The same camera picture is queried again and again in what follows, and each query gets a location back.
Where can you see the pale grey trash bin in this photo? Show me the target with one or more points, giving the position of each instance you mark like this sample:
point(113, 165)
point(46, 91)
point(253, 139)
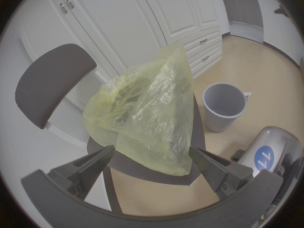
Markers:
point(213, 120)

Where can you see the yellow plastic bag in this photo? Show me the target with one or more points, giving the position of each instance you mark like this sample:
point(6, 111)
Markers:
point(154, 127)

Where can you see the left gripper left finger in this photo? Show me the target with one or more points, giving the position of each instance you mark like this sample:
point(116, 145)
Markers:
point(92, 172)

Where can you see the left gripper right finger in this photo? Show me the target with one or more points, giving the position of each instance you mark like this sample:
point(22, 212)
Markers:
point(211, 172)

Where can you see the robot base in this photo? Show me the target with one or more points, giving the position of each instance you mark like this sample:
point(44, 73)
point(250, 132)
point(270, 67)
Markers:
point(268, 136)

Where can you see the white wardrobe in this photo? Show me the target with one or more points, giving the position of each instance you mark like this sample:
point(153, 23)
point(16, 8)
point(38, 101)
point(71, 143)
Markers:
point(118, 20)

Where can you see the dark grey white chair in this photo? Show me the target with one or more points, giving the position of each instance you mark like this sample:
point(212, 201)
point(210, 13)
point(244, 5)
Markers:
point(54, 79)

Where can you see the grey curtain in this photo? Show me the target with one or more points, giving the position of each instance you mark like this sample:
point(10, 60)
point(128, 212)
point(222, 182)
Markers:
point(242, 3)

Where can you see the white printed wrapper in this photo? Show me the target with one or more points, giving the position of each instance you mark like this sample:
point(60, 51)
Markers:
point(247, 95)

